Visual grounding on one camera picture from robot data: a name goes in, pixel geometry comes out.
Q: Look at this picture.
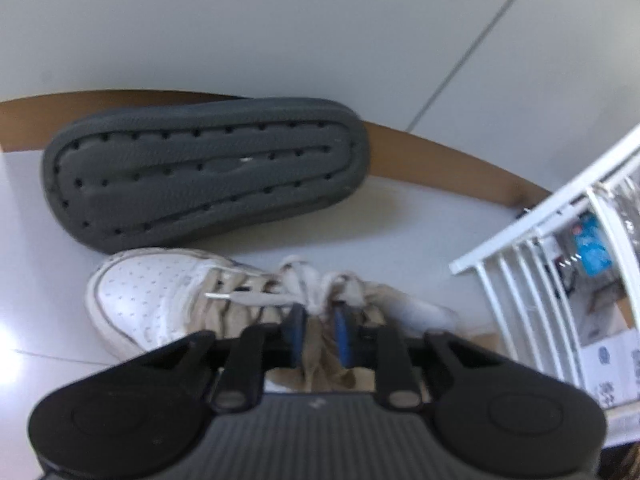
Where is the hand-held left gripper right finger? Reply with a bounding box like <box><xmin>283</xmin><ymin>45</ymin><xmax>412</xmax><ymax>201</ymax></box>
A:
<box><xmin>332</xmin><ymin>304</ymin><xmax>508</xmax><ymax>413</ymax></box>

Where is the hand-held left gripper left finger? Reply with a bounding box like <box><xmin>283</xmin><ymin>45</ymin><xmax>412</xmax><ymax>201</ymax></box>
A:
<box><xmin>132</xmin><ymin>304</ymin><xmax>307</xmax><ymax>413</ymax></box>

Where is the white plain sneaker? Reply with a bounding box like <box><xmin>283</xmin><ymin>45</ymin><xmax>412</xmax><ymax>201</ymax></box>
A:
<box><xmin>86</xmin><ymin>247</ymin><xmax>463</xmax><ymax>396</ymax></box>

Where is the white shoe rack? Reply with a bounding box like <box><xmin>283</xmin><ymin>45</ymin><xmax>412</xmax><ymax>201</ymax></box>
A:
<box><xmin>449</xmin><ymin>122</ymin><xmax>640</xmax><ymax>392</ymax></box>

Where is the water bottle blue label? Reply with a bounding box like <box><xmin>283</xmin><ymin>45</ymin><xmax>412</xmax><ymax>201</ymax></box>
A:
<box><xmin>570</xmin><ymin>210</ymin><xmax>615</xmax><ymax>281</ymax></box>

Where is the white printed carton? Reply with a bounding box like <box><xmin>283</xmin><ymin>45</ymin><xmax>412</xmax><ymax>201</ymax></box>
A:
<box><xmin>580</xmin><ymin>330</ymin><xmax>640</xmax><ymax>413</ymax></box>

